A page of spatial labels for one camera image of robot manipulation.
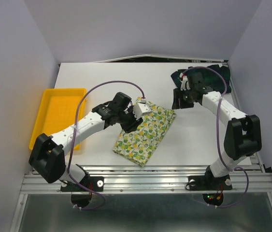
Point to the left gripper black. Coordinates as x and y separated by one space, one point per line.
134 123

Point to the aluminium rail frame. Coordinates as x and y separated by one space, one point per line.
151 199

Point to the lemon print skirt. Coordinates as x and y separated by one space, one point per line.
139 146

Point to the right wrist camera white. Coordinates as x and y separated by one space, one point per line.
184 82

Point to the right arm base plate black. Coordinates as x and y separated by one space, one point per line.
203 183

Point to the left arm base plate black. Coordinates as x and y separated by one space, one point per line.
95 183

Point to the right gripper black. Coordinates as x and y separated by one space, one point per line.
177 93

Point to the yellow plastic tray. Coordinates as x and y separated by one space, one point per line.
57 111

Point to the dark green plaid skirt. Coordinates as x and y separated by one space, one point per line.
210 78

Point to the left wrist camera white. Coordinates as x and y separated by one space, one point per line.
141 109

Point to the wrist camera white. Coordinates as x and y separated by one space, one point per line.
184 82
141 109

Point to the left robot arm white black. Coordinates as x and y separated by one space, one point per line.
49 151

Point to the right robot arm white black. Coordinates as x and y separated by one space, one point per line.
243 132

